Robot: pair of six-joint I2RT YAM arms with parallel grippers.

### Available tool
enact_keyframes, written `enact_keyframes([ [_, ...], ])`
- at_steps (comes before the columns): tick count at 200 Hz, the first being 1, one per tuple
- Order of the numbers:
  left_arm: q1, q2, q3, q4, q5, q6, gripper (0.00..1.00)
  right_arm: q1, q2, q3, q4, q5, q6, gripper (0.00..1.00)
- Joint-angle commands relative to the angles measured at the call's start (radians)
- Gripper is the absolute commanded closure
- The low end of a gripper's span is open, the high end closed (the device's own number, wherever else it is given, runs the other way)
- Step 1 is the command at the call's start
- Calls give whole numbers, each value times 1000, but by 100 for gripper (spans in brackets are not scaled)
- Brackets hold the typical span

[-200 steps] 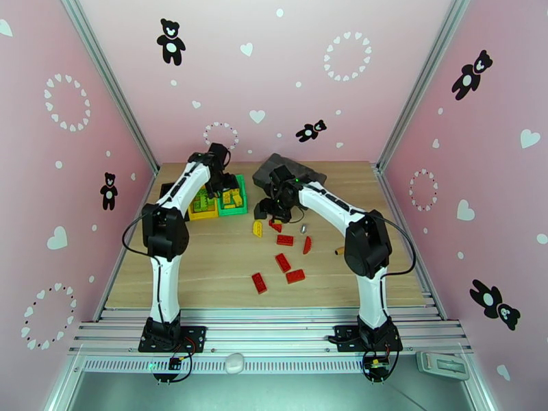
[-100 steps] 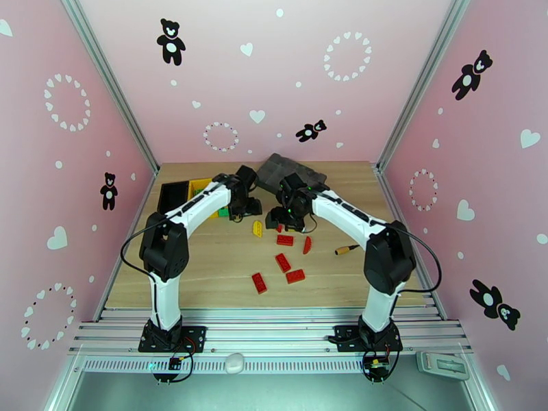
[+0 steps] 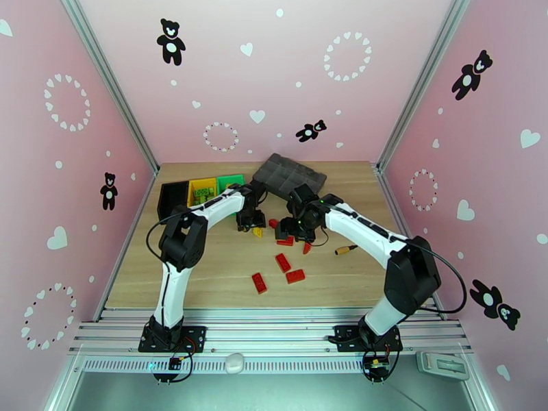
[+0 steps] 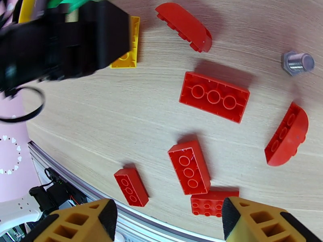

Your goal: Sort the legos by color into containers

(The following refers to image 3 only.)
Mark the black plastic bin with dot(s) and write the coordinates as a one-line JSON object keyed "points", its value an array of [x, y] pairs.
{"points": [[171, 195]]}

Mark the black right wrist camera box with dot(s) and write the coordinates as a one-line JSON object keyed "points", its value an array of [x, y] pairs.
{"points": [[283, 230]]}

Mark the aluminium side rail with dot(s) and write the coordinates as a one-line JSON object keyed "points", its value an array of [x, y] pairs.
{"points": [[394, 208], [114, 273]]}

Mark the aluminium extrusion platform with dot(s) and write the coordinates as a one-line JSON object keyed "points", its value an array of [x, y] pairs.
{"points": [[274, 332]]}

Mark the small black circuit board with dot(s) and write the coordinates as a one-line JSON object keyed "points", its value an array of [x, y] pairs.
{"points": [[174, 364]]}

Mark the aluminium corner post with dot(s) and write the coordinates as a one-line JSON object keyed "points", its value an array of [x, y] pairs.
{"points": [[112, 80], [421, 80]]}

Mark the yellow-tipped black connector plug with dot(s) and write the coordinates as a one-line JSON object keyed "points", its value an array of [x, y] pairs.
{"points": [[341, 251]]}

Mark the perforated metal strip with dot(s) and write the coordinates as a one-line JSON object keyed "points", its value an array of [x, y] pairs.
{"points": [[299, 366]]}

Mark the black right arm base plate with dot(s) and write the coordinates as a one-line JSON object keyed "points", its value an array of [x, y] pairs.
{"points": [[344, 337]]}

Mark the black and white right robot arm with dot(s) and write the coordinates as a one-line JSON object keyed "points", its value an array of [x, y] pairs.
{"points": [[411, 273]]}

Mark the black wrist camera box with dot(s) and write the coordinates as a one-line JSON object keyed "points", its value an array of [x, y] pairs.
{"points": [[283, 230], [259, 218]]}

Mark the circuit board with yellow connector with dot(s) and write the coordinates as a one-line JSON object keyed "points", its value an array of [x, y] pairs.
{"points": [[376, 366]]}

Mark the yellow lego brick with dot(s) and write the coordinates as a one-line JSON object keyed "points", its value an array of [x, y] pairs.
{"points": [[258, 232]]}

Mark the white oval puck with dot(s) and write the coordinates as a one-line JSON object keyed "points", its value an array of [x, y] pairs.
{"points": [[234, 363]]}

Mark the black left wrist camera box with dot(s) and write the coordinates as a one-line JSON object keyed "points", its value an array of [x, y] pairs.
{"points": [[259, 218]]}

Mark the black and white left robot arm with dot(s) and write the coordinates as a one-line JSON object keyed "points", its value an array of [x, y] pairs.
{"points": [[180, 243]]}

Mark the green plastic bin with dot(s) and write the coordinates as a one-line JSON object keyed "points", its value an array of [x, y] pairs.
{"points": [[231, 180]]}

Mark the yellow plastic bin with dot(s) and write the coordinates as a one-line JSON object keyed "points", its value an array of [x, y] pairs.
{"points": [[201, 183]]}

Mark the grey plastic clip holder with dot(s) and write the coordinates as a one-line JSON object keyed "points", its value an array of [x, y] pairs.
{"points": [[441, 366]]}

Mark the small green lego brick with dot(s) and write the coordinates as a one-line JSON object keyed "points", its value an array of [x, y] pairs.
{"points": [[198, 193]]}

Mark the dark grey compartment organizer tray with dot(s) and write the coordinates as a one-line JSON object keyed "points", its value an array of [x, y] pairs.
{"points": [[282, 170]]}

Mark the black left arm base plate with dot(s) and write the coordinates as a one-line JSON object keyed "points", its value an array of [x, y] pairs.
{"points": [[195, 335]]}

